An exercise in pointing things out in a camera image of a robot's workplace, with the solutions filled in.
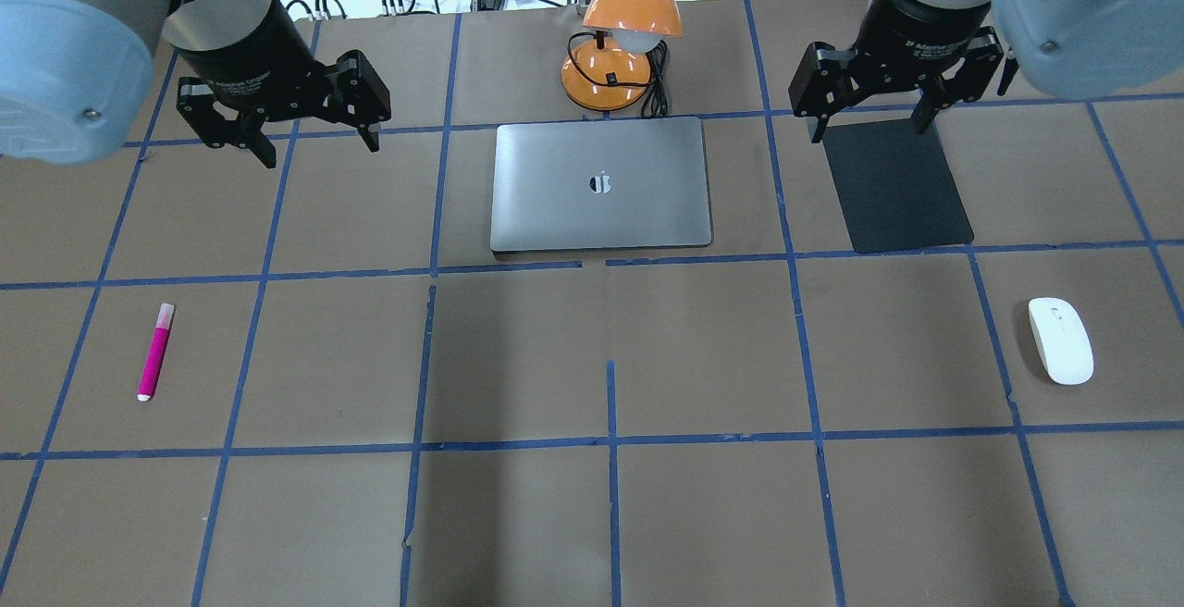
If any black lamp power cable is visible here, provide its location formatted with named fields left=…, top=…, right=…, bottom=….
left=592, top=30, right=671, bottom=120

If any orange desk lamp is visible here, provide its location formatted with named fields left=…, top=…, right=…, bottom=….
left=560, top=0, right=684, bottom=118

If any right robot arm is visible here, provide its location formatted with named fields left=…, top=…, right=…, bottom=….
left=789, top=0, right=1183, bottom=142

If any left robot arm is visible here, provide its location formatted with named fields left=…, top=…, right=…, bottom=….
left=1, top=0, right=390, bottom=168

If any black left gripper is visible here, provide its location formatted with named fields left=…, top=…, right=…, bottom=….
left=175, top=50, right=392, bottom=169

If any pink highlighter pen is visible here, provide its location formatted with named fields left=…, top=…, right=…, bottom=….
left=136, top=303, right=175, bottom=402

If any white computer mouse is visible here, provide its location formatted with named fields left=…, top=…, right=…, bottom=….
left=1027, top=296, right=1095, bottom=385

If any silver laptop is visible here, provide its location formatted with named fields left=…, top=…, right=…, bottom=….
left=489, top=117, right=713, bottom=253

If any black mousepad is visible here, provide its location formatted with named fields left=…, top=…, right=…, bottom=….
left=823, top=118, right=974, bottom=256

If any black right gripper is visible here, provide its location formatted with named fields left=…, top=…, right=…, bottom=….
left=789, top=28, right=1004, bottom=144

